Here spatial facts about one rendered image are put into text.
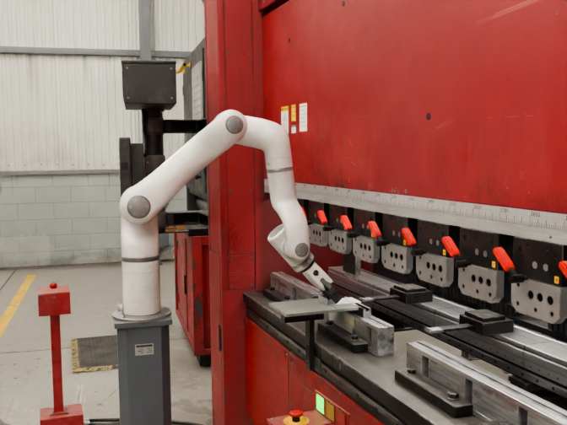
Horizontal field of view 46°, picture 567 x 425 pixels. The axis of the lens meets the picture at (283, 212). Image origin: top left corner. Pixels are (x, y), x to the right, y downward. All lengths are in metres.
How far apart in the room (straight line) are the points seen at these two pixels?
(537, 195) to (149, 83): 2.08
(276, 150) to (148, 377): 0.84
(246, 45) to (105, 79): 6.36
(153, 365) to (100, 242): 7.26
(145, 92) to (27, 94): 6.31
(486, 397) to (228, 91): 1.87
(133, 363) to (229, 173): 1.17
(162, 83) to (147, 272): 1.23
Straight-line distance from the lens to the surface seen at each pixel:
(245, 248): 3.11
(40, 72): 9.42
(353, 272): 2.33
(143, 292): 2.18
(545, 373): 1.97
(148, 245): 2.16
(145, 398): 2.25
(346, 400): 2.16
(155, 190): 2.11
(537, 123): 1.49
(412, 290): 2.44
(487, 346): 2.15
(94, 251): 9.44
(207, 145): 2.14
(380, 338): 2.18
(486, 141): 1.62
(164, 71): 3.17
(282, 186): 2.20
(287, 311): 2.24
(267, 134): 2.19
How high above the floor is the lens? 1.53
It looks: 5 degrees down
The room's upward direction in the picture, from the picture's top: 1 degrees counter-clockwise
